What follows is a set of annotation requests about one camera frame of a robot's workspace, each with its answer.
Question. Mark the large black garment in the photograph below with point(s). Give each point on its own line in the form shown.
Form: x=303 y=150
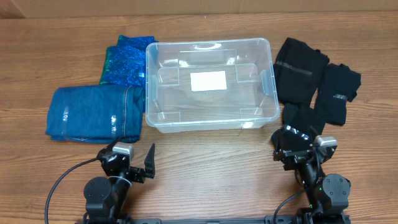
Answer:
x=298 y=72

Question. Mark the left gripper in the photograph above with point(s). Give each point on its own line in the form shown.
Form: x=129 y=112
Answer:
x=130 y=171

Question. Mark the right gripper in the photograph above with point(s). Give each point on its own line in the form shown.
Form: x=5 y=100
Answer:
x=283 y=150

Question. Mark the blue denim jeans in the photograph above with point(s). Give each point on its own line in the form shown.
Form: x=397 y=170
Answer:
x=96 y=113

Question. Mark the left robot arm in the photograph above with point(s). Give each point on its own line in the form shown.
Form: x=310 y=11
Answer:
x=106 y=196

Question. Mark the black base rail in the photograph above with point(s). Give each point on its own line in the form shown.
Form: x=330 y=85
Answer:
x=211 y=221

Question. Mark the white label in bin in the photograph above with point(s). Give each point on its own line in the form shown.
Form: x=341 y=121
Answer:
x=208 y=81

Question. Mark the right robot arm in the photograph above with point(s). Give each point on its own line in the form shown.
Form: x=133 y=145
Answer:
x=327 y=194

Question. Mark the blue sequin garment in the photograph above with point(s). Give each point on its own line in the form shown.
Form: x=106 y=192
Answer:
x=125 y=62

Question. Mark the small black garment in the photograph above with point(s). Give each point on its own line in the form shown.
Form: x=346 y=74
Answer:
x=339 y=85

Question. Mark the clear plastic storage bin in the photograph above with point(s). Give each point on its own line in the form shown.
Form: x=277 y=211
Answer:
x=249 y=102

